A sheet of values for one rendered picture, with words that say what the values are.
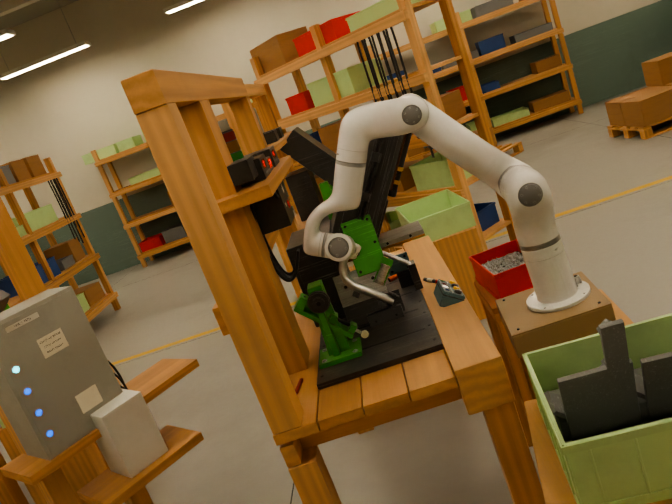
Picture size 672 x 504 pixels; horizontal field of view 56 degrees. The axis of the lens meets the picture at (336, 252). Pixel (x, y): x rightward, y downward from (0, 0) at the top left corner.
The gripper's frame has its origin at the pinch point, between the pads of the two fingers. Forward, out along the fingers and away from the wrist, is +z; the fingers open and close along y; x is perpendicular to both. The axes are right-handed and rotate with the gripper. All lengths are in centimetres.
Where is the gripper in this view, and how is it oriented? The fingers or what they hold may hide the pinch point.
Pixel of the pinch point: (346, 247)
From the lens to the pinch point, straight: 217.0
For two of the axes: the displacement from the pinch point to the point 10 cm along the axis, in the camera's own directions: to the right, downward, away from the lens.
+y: -9.0, -4.3, 0.8
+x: -4.3, 9.0, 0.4
